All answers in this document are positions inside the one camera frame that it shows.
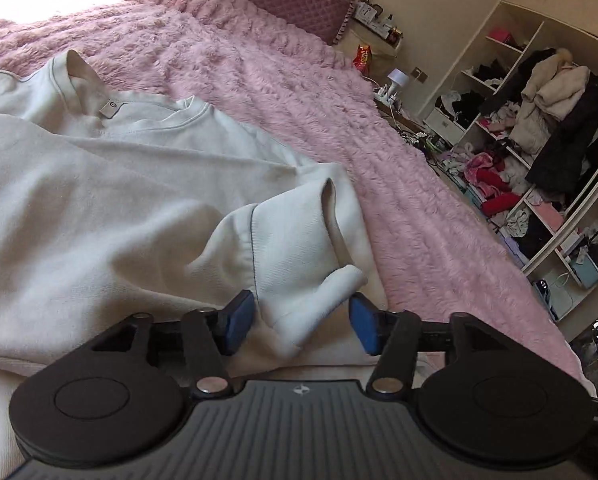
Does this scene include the red snack bag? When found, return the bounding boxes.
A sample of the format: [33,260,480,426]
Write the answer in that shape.
[354,42,374,73]

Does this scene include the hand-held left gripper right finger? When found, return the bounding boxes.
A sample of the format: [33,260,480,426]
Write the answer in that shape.
[348,292,510,395]

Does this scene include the pile of pink red clothes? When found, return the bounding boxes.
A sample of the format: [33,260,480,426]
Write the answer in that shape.
[449,150,530,217]

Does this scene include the pink fluffy blanket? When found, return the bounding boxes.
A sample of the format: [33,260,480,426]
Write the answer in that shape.
[0,0,596,396]

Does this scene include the black coat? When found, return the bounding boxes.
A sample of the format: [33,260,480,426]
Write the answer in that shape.
[525,74,598,202]

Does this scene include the white sweatshirt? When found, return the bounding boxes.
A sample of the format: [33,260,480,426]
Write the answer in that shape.
[0,50,390,476]

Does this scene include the cluttered wall shelf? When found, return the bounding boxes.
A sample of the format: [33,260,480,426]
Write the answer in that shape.
[351,0,404,46]

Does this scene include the white table lamp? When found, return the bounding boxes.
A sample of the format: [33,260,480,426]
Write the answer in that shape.
[386,69,410,98]

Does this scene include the tangle of black cables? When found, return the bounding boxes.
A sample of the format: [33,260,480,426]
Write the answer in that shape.
[398,127,447,157]

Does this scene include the wooden nightstand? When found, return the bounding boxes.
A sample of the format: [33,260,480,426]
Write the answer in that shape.
[374,96,430,136]

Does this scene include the white open wardrobe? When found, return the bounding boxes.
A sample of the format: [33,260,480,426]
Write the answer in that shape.
[421,0,598,321]

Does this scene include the beige coat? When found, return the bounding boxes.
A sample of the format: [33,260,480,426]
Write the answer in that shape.
[508,47,592,156]

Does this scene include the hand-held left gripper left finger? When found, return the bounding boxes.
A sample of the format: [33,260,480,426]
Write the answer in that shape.
[91,290,256,397]

